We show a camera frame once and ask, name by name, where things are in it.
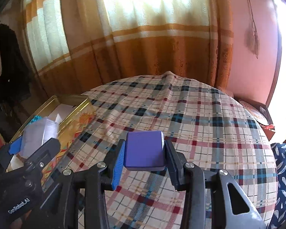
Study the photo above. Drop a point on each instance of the orange cream curtain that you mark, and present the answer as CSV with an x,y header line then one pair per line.
x,y
76,45

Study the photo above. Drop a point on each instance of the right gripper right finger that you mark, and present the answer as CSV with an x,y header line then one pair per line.
x,y
174,163

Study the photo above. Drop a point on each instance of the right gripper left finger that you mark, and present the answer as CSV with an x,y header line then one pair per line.
x,y
114,166

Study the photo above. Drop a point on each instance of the plaid tablecloth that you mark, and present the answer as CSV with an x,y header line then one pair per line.
x,y
210,128

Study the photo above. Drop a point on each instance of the cyan toy brick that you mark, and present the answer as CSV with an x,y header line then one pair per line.
x,y
34,119

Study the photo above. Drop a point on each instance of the blue feather pattern cushion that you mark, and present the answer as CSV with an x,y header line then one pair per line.
x,y
279,215

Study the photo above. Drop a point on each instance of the gold metal tin box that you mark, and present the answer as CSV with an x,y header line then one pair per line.
x,y
69,129

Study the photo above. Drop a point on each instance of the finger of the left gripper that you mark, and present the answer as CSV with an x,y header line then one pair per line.
x,y
15,146
43,155

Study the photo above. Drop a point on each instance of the hanging jackets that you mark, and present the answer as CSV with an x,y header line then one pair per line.
x,y
14,78

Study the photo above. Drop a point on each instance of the hanging wall tassel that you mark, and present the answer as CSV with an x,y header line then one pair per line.
x,y
252,39

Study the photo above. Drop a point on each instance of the purple cube block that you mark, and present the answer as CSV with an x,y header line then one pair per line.
x,y
144,151

